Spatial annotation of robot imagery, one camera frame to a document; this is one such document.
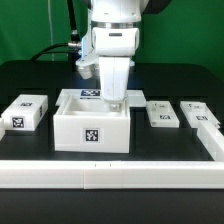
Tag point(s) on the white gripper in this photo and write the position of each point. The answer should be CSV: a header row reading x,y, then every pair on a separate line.
x,y
114,73

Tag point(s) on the white cabinet body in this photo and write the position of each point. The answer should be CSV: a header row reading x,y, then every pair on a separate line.
x,y
89,125

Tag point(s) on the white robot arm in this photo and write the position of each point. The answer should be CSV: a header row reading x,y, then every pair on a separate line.
x,y
111,41

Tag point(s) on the white cabinet top block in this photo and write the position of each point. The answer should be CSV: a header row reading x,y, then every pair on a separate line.
x,y
25,112

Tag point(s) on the white left fence stub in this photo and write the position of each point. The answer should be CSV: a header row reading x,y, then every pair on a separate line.
x,y
2,128

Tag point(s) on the white marker base plate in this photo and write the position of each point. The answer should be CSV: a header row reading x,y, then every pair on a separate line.
x,y
135,98

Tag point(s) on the white right fence rail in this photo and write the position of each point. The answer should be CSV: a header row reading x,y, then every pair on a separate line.
x,y
212,139

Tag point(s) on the white fence rail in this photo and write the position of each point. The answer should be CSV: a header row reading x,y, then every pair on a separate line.
x,y
111,174
212,139

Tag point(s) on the white front fence rail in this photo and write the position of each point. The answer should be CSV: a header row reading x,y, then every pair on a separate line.
x,y
111,174

